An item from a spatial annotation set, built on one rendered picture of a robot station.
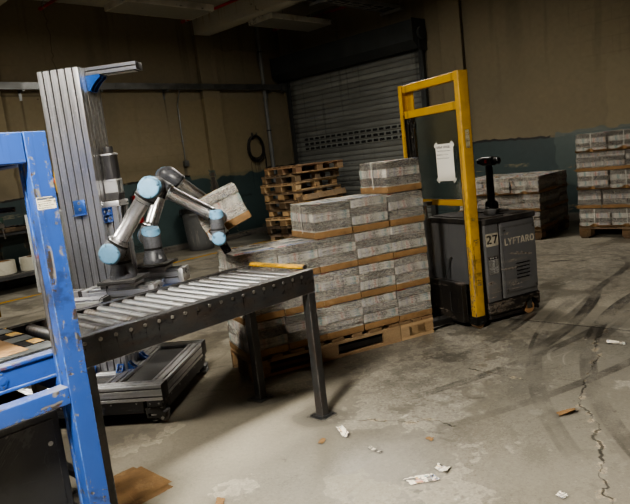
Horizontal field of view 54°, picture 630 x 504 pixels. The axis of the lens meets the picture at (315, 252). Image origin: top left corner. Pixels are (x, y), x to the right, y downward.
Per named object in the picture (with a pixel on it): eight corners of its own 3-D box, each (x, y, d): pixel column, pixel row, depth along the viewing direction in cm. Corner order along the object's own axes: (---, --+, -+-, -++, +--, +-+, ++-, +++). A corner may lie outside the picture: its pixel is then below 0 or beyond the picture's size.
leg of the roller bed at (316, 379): (322, 412, 336) (308, 290, 326) (330, 414, 332) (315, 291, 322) (315, 416, 332) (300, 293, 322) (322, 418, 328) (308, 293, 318)
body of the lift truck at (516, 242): (433, 309, 520) (424, 215, 508) (483, 296, 543) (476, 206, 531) (489, 325, 458) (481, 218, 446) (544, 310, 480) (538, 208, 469)
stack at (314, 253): (231, 367, 429) (215, 249, 417) (374, 330, 478) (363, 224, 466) (250, 382, 395) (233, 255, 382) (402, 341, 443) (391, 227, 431)
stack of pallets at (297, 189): (312, 230, 1192) (304, 163, 1173) (352, 230, 1132) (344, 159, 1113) (265, 243, 1092) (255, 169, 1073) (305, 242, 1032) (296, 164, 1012)
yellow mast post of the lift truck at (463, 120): (468, 315, 456) (449, 72, 430) (477, 312, 460) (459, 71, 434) (476, 317, 448) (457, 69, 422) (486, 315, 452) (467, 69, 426)
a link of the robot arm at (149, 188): (120, 265, 345) (169, 182, 339) (112, 270, 330) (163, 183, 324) (101, 254, 344) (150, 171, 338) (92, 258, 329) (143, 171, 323)
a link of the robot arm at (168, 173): (169, 161, 394) (229, 206, 414) (166, 162, 404) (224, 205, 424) (159, 176, 392) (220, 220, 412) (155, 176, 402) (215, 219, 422)
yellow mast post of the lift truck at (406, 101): (416, 301, 515) (396, 86, 489) (425, 299, 519) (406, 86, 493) (422, 303, 507) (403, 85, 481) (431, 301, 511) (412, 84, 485)
